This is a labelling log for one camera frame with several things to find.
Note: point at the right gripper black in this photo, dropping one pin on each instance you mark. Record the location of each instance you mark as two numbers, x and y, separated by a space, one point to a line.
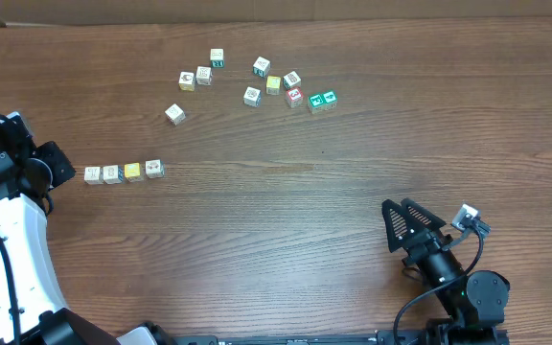
422 246

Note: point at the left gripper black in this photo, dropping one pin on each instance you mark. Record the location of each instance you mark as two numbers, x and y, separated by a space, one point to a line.
64 169

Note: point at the white block blue letter side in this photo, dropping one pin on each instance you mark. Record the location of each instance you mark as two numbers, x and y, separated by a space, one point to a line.
113 174

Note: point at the yellow topped wooden block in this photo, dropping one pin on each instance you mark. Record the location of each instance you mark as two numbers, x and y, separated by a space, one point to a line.
133 172

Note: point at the white block blue number side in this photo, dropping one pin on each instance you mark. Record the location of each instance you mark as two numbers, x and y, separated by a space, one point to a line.
154 168

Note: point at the plain white wooden block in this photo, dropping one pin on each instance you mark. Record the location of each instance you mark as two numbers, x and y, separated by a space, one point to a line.
175 114

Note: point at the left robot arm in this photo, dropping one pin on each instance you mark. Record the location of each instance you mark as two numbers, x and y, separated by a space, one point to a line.
33 310

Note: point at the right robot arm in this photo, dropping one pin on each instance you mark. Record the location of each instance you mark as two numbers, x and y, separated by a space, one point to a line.
474 300

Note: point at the green framed block right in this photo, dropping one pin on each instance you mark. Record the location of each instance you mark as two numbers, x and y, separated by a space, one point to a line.
330 100

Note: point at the green framed block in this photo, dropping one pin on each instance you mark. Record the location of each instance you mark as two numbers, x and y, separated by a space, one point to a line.
316 103
330 100

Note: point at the white block yellow side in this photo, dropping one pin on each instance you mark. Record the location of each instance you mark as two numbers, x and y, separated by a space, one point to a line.
187 81

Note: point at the green framed block left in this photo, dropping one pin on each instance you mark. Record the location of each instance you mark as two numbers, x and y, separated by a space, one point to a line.
316 103

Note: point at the white block brown print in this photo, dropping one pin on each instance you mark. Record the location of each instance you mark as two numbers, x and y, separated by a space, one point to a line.
204 75

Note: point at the red framed number block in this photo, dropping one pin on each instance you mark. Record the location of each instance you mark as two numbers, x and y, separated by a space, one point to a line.
294 97

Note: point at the white block dark green side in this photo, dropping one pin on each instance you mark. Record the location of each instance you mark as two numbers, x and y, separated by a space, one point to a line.
291 80

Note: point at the white block green side top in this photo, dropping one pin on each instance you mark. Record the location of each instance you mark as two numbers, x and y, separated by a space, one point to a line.
217 58

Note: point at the pale yellow block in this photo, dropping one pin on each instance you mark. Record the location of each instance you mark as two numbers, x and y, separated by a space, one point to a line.
273 85

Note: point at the white block teal side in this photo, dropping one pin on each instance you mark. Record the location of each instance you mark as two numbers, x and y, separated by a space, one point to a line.
261 67

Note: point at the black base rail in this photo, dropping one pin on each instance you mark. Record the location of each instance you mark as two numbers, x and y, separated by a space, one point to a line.
285 340

